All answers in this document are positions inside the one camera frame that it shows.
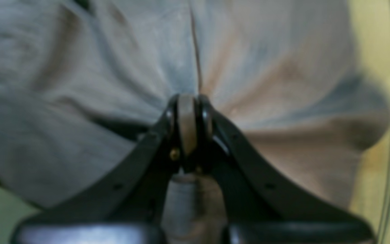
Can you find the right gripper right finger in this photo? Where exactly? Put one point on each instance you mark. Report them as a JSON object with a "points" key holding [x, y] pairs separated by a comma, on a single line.
{"points": [[262, 205]]}

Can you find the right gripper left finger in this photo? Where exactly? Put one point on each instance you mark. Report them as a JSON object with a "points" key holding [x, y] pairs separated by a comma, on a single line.
{"points": [[126, 205]]}

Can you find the grey t-shirt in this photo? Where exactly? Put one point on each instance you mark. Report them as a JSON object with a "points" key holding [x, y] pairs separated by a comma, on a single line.
{"points": [[184, 121]]}

